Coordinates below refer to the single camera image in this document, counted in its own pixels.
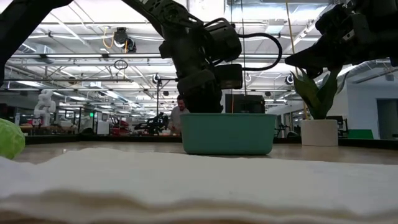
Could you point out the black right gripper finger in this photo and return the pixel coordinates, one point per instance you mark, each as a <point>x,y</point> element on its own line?
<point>311,63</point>

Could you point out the teal plastic tupperware container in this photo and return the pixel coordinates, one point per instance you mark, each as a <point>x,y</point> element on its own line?
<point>228,133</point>

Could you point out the green toy cabbage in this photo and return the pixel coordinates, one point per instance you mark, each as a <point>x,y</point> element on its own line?
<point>11,140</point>

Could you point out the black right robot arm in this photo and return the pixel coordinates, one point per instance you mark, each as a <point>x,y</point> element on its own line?
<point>391,31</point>

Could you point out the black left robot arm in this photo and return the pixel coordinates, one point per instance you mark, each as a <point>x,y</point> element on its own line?
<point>174,18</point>

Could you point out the person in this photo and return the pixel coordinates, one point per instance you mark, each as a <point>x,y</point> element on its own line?
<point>177,116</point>

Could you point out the black monitor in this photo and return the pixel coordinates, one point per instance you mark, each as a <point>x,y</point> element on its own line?
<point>245,104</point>

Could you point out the snake plant in white pot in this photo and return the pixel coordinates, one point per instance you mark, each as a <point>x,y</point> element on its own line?
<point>318,130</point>

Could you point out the green panel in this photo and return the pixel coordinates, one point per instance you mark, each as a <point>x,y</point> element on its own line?
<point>360,134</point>

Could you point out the white paper towel stack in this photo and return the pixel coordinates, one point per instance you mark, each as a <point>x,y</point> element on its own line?
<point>199,186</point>

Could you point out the white robot figure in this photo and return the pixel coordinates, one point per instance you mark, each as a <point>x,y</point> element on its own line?
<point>45,107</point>

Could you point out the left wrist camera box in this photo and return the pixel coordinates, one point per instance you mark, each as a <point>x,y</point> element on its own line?
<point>228,77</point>

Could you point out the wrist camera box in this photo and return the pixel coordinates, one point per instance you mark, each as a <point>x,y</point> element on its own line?
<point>332,18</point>
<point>228,77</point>

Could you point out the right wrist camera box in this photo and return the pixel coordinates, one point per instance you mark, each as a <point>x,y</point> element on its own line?
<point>332,18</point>

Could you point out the black aluminium table frame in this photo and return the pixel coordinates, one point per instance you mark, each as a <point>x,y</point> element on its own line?
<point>93,139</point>

